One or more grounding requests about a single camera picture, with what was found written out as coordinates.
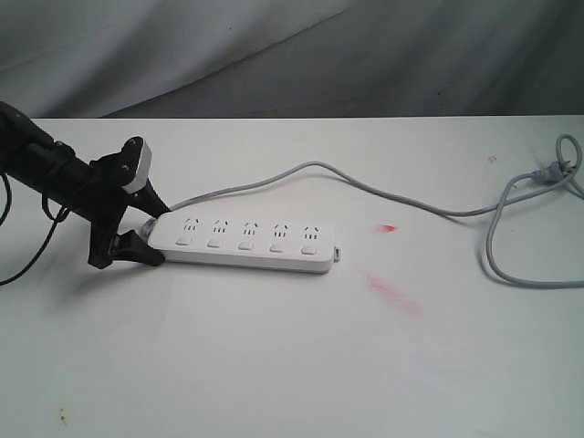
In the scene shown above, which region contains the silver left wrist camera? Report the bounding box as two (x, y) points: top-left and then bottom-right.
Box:
(120, 136), (152, 194)

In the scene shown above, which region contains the white five-outlet power strip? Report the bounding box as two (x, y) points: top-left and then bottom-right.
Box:
(147, 212), (340, 274)

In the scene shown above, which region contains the grey power cord with plug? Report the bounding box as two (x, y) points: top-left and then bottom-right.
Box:
(139, 133), (584, 289)

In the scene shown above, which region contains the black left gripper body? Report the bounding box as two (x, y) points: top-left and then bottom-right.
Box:
(84, 152), (137, 269)

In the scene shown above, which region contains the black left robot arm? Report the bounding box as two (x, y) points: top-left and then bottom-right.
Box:
(1, 102), (170, 269)

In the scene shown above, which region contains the grey backdrop cloth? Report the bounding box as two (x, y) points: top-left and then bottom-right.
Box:
(1, 1), (583, 118)

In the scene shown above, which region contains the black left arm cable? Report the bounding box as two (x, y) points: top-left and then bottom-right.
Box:
(0, 171), (69, 287)

